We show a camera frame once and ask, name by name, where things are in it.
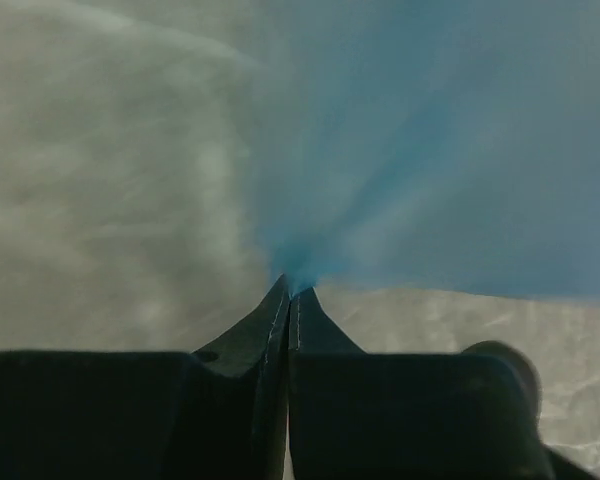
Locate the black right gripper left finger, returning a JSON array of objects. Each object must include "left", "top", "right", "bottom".
[{"left": 0, "top": 279, "right": 290, "bottom": 479}]

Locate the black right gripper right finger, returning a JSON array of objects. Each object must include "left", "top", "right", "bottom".
[{"left": 289, "top": 290, "right": 589, "bottom": 479}]

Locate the blue plastic trash bag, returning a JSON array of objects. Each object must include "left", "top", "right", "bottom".
[{"left": 244, "top": 1, "right": 600, "bottom": 302}]

